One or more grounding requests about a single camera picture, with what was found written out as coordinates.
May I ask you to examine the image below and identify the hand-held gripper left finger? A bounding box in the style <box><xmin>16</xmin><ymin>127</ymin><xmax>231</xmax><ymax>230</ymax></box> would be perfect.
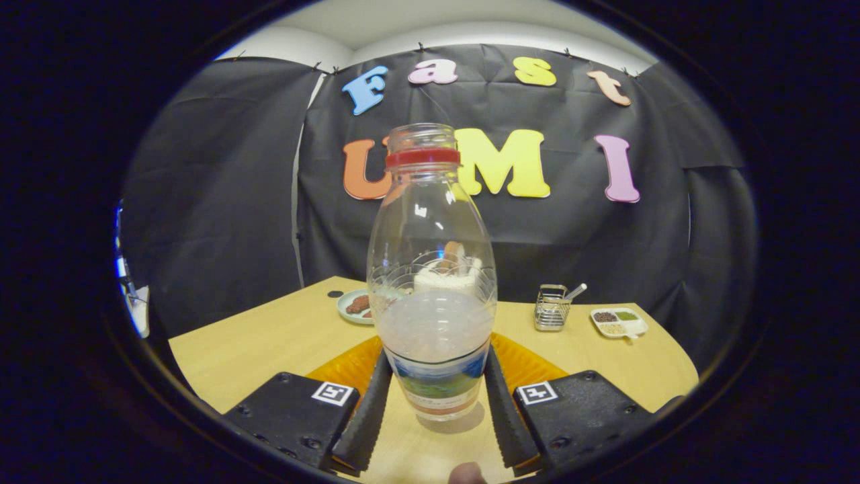
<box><xmin>224</xmin><ymin>336</ymin><xmax>394</xmax><ymax>473</ymax></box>

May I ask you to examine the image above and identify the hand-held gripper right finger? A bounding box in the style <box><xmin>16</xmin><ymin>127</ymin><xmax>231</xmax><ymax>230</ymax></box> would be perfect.
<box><xmin>485</xmin><ymin>333</ymin><xmax>656</xmax><ymax>470</ymax></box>

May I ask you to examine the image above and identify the clear plastic juice bottle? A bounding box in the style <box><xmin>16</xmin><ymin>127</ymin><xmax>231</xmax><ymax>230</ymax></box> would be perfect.
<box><xmin>366</xmin><ymin>123</ymin><xmax>499</xmax><ymax>422</ymax></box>

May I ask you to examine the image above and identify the pale green plate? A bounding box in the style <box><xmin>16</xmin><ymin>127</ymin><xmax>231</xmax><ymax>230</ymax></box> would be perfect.
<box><xmin>337</xmin><ymin>289</ymin><xmax>377</xmax><ymax>326</ymax></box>

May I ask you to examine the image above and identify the wooden table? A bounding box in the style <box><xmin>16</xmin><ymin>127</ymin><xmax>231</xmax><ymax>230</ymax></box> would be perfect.
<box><xmin>168</xmin><ymin>276</ymin><xmax>699</xmax><ymax>483</ymax></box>

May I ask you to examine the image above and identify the white divided dish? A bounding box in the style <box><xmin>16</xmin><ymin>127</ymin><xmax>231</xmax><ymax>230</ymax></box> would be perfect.
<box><xmin>590</xmin><ymin>307</ymin><xmax>649</xmax><ymax>340</ymax></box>

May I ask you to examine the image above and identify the white toaster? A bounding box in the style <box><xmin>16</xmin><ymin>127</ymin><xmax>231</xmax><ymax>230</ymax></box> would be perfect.
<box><xmin>413</xmin><ymin>241</ymin><xmax>484</xmax><ymax>296</ymax></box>

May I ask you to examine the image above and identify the wire utensil holder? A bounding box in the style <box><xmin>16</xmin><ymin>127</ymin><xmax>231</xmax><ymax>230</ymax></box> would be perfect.
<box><xmin>534</xmin><ymin>283</ymin><xmax>588</xmax><ymax>333</ymax></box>

